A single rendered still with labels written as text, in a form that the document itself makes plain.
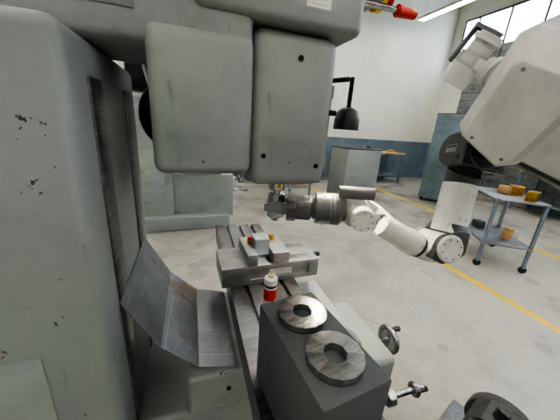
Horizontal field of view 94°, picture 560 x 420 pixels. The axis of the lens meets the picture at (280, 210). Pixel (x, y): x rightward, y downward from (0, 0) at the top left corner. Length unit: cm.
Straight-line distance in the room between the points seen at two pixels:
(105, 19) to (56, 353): 56
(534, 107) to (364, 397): 57
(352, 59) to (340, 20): 791
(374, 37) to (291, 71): 844
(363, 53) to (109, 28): 836
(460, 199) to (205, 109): 70
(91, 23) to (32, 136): 21
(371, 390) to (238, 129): 49
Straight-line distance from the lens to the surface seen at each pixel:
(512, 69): 69
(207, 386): 80
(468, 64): 81
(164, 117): 55
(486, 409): 127
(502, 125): 72
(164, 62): 55
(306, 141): 62
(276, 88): 60
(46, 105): 47
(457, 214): 87
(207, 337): 84
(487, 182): 912
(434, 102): 1047
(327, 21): 64
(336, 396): 43
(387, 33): 930
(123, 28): 58
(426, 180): 683
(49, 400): 70
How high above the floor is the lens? 145
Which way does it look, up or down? 18 degrees down
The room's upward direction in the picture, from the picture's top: 4 degrees clockwise
